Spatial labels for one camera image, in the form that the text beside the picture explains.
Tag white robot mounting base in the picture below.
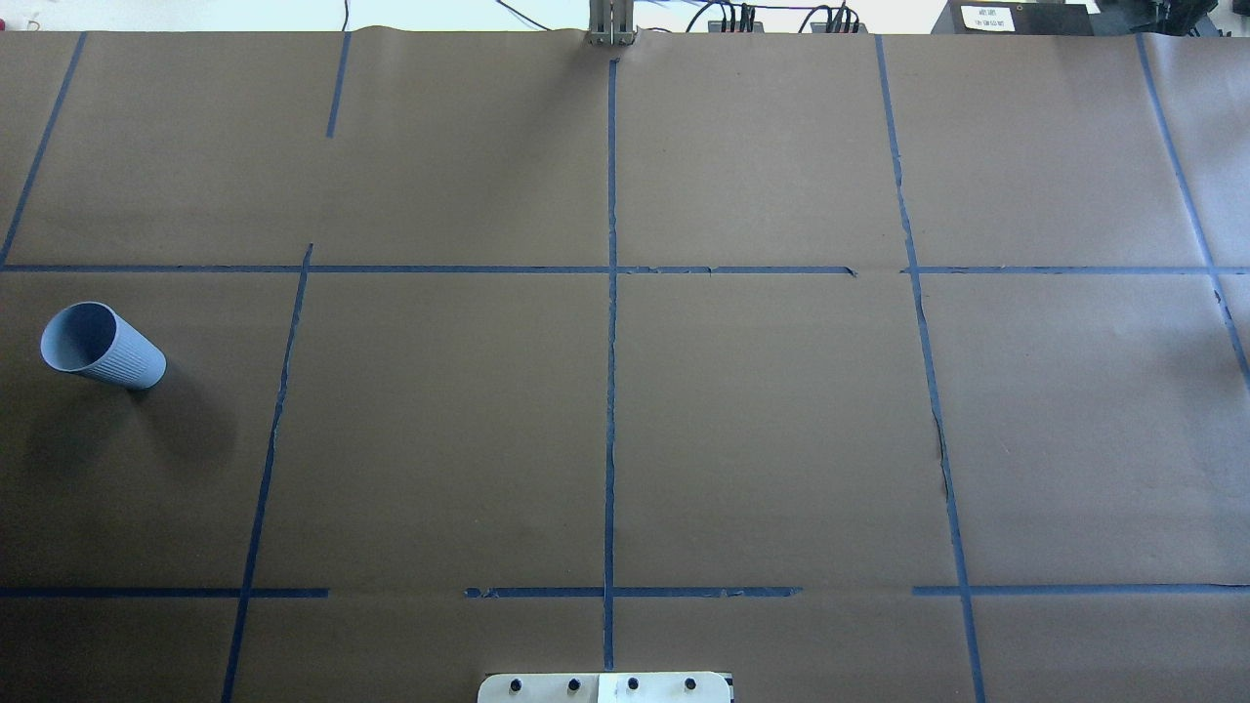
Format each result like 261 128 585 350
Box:
478 670 735 702

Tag black box with white label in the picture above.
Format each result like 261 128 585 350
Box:
930 1 1103 36

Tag aluminium frame post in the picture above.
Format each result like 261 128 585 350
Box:
586 0 638 46

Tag blue ribbed plastic cup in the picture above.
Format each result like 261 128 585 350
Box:
39 300 168 392

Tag black power connectors with cables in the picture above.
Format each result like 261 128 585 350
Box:
683 1 869 35

